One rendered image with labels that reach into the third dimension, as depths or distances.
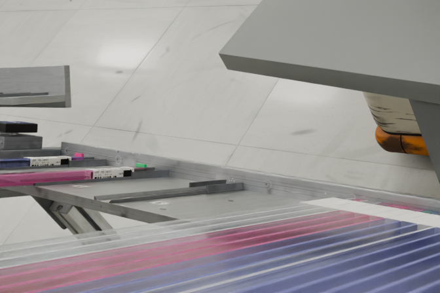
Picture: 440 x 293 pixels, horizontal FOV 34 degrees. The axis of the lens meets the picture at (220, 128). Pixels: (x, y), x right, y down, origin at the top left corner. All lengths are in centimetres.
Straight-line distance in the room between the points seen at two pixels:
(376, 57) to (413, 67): 6
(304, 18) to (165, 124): 106
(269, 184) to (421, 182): 94
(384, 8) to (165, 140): 112
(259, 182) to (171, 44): 177
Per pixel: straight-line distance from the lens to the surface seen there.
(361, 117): 186
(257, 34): 120
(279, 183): 75
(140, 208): 62
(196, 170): 82
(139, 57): 254
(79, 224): 106
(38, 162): 87
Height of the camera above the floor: 125
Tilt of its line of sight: 38 degrees down
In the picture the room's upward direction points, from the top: 32 degrees counter-clockwise
